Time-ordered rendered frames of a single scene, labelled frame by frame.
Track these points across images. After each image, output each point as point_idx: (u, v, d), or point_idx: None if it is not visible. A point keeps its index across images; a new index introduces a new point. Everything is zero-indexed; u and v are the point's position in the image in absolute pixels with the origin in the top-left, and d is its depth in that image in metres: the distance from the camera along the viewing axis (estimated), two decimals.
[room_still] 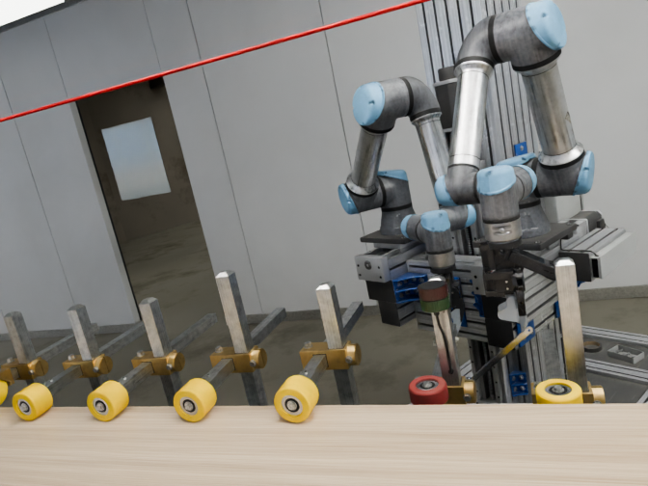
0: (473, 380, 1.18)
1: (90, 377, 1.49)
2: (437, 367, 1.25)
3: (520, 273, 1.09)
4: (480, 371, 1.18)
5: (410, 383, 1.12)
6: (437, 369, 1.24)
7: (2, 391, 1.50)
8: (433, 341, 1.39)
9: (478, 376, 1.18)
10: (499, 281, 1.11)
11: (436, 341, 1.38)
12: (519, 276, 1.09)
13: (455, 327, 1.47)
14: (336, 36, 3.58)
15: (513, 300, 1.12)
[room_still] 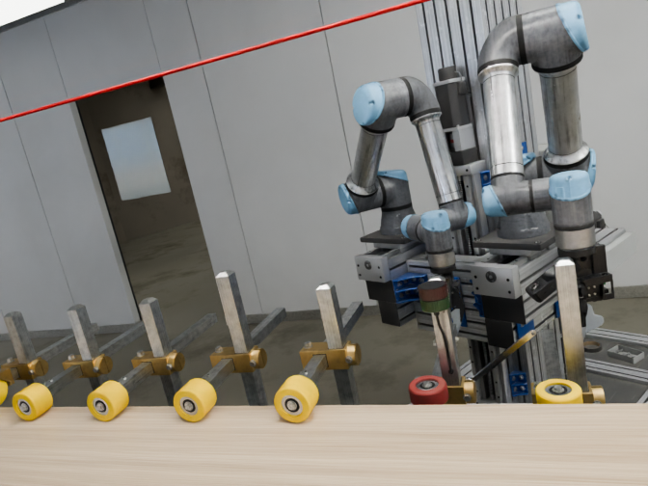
0: (473, 381, 1.18)
1: (90, 377, 1.49)
2: (437, 367, 1.25)
3: None
4: (481, 372, 1.18)
5: (410, 383, 1.12)
6: (437, 369, 1.24)
7: (2, 391, 1.50)
8: (433, 341, 1.39)
9: (478, 376, 1.18)
10: None
11: (436, 341, 1.38)
12: None
13: (455, 327, 1.47)
14: (336, 36, 3.58)
15: None
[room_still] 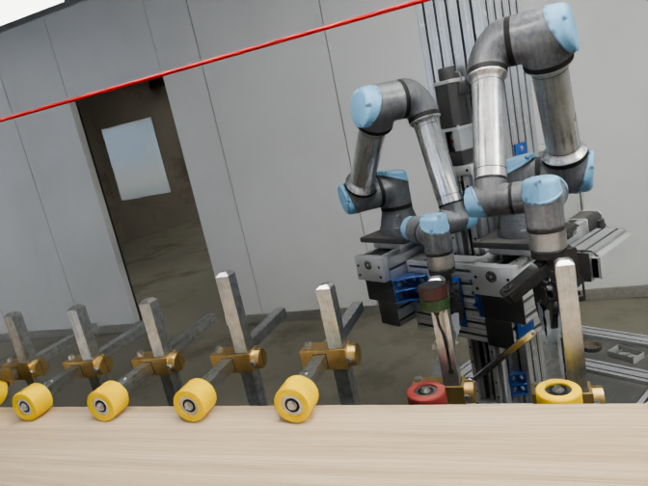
0: (473, 381, 1.18)
1: (90, 377, 1.49)
2: (436, 372, 1.23)
3: None
4: (481, 372, 1.18)
5: (408, 389, 1.09)
6: (435, 374, 1.22)
7: (2, 391, 1.50)
8: (431, 345, 1.37)
9: (478, 376, 1.18)
10: None
11: (434, 345, 1.36)
12: None
13: (454, 331, 1.45)
14: (336, 36, 3.58)
15: None
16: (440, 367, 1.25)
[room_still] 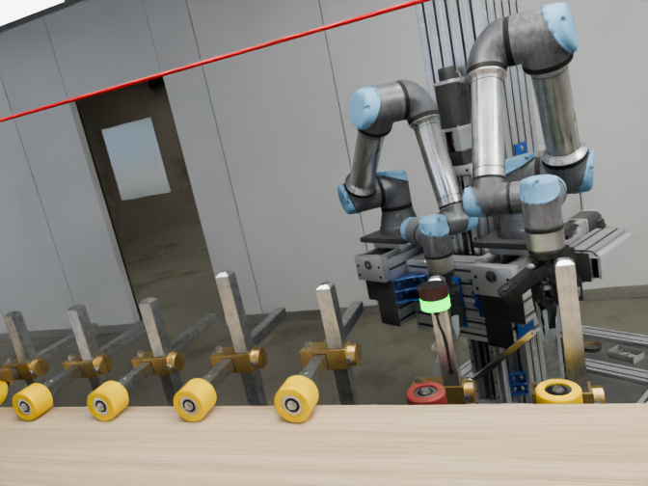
0: (473, 381, 1.18)
1: (90, 377, 1.49)
2: (435, 374, 1.23)
3: None
4: (481, 372, 1.18)
5: (408, 390, 1.09)
6: (435, 376, 1.22)
7: (2, 391, 1.50)
8: (431, 346, 1.36)
9: (478, 376, 1.18)
10: None
11: (434, 346, 1.35)
12: None
13: (454, 332, 1.44)
14: (336, 36, 3.58)
15: None
16: (440, 369, 1.24)
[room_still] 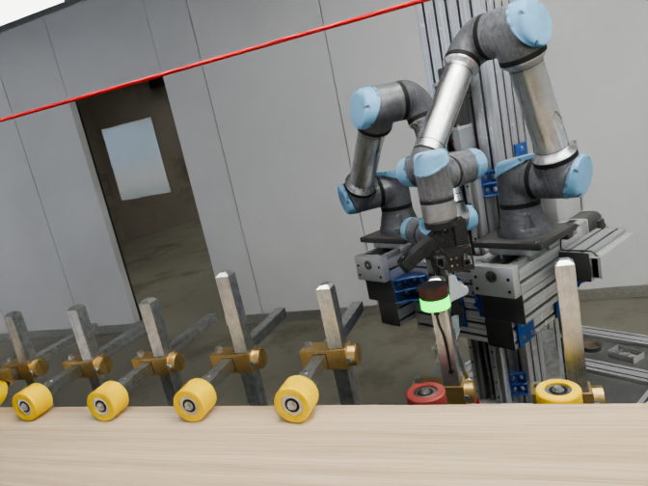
0: (467, 378, 1.18)
1: (90, 377, 1.49)
2: (435, 374, 1.23)
3: None
4: (462, 367, 1.19)
5: (408, 390, 1.09)
6: (435, 376, 1.22)
7: (2, 391, 1.50)
8: (431, 346, 1.36)
9: (465, 371, 1.19)
10: None
11: (434, 346, 1.35)
12: None
13: (454, 332, 1.44)
14: (336, 36, 3.58)
15: None
16: (440, 369, 1.24)
